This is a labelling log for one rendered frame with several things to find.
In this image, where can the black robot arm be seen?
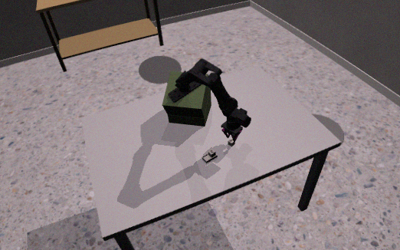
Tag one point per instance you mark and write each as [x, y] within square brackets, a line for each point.
[196, 77]

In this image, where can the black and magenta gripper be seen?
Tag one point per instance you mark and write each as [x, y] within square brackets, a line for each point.
[231, 129]

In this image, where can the white cube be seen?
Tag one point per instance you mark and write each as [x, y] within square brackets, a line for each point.
[211, 153]
[231, 142]

